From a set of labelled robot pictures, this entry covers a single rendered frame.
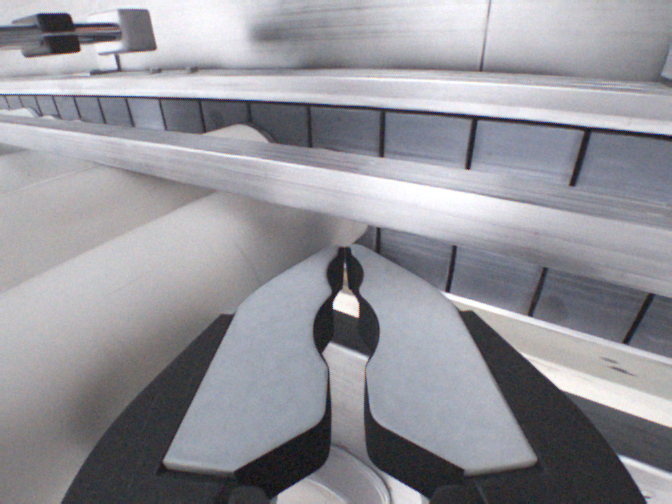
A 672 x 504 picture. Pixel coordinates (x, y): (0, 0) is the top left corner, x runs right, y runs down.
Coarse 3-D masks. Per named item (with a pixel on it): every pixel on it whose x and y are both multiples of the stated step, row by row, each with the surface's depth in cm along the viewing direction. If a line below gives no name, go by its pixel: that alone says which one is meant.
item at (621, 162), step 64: (192, 128) 21; (320, 128) 17; (384, 128) 16; (448, 128) 14; (512, 128) 13; (576, 128) 12; (640, 192) 11; (384, 256) 18; (448, 256) 17; (576, 320) 15; (640, 320) 13
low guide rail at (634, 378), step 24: (480, 312) 15; (504, 336) 14; (528, 336) 13; (552, 336) 13; (552, 360) 12; (576, 360) 12; (600, 360) 12; (624, 360) 12; (648, 360) 12; (576, 384) 12; (600, 384) 12; (624, 384) 11; (648, 384) 11; (624, 408) 12; (648, 408) 11
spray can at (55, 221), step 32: (224, 128) 18; (256, 128) 18; (32, 192) 11; (64, 192) 11; (96, 192) 12; (128, 192) 12; (160, 192) 13; (192, 192) 14; (0, 224) 10; (32, 224) 10; (64, 224) 11; (96, 224) 11; (128, 224) 12; (0, 256) 9; (32, 256) 10; (64, 256) 10; (0, 288) 9
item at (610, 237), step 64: (0, 128) 17; (64, 128) 14; (128, 128) 13; (256, 192) 9; (320, 192) 8; (384, 192) 7; (448, 192) 7; (512, 192) 6; (576, 192) 6; (512, 256) 7; (576, 256) 6; (640, 256) 5
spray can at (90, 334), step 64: (128, 256) 9; (192, 256) 10; (256, 256) 11; (0, 320) 7; (64, 320) 7; (128, 320) 8; (192, 320) 9; (0, 384) 6; (64, 384) 7; (128, 384) 8; (0, 448) 6; (64, 448) 7
